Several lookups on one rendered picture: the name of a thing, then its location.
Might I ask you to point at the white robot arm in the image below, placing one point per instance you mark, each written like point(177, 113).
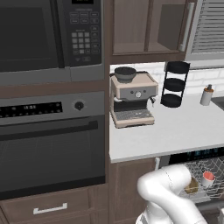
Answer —
point(163, 192)

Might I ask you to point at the brown lower cupboard door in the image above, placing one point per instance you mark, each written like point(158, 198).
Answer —
point(128, 189)

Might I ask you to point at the brown glass-fronted cupboard door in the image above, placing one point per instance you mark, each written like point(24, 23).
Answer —
point(145, 26)

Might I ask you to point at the black dishwasher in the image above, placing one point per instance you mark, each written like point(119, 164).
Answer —
point(201, 152)

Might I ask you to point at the brown bowl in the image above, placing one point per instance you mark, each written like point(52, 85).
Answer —
point(193, 186)

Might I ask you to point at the white and red cup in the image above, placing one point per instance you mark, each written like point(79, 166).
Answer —
point(208, 178)

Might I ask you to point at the grey dishwasher door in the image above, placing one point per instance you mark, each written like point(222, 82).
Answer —
point(214, 211)

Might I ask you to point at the beige and steel coffee machine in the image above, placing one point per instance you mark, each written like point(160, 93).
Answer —
point(134, 96)

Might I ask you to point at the black oven knob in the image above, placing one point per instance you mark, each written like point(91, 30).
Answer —
point(79, 105)

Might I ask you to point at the black three-tier stand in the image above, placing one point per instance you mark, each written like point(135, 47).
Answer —
point(174, 84)

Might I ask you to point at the white soap dispenser bottle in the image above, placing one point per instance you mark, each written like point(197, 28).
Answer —
point(206, 96)

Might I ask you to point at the brown wooden drawer front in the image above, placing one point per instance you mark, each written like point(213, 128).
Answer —
point(58, 201)

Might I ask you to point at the black and steel microwave oven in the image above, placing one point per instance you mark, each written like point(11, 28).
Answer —
point(35, 38)

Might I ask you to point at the dark sink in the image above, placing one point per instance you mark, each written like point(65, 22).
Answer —
point(219, 102)

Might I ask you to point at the grey window blinds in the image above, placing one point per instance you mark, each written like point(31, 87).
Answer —
point(208, 29)

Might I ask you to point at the black and steel wall oven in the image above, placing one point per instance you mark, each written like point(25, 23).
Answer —
point(49, 157)

